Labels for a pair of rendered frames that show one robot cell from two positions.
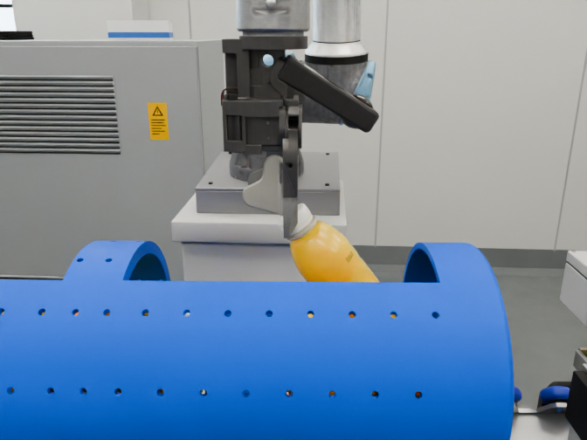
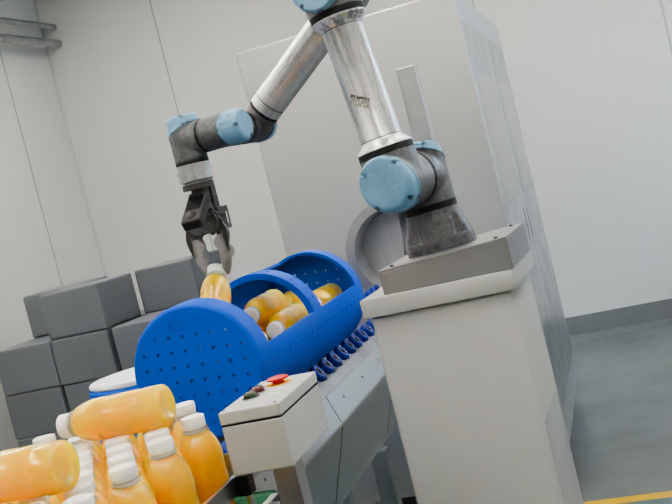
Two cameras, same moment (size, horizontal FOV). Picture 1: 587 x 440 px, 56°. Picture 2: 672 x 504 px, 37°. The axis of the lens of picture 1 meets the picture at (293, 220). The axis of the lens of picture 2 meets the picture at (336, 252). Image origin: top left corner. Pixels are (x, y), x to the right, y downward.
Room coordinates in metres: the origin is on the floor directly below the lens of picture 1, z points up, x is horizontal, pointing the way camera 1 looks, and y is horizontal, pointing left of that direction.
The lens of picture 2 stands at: (1.44, -2.09, 1.39)
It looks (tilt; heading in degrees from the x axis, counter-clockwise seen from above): 4 degrees down; 105
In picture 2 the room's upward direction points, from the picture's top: 14 degrees counter-clockwise
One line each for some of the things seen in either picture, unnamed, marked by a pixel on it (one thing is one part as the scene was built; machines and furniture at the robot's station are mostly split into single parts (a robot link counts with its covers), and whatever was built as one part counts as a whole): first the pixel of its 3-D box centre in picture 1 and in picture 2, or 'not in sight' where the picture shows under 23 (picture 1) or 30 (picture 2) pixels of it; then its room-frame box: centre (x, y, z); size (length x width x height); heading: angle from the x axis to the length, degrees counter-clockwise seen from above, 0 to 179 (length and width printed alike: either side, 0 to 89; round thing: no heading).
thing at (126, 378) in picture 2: not in sight; (141, 374); (0.18, 0.32, 1.03); 0.28 x 0.28 x 0.01
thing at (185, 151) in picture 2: not in sight; (187, 139); (0.60, 0.02, 1.57); 0.09 x 0.08 x 0.11; 168
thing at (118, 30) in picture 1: (141, 30); not in sight; (2.38, 0.63, 1.48); 0.24 x 0.12 x 0.08; 94
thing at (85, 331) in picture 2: not in sight; (128, 374); (-1.46, 3.32, 0.59); 1.20 x 0.80 x 1.19; 176
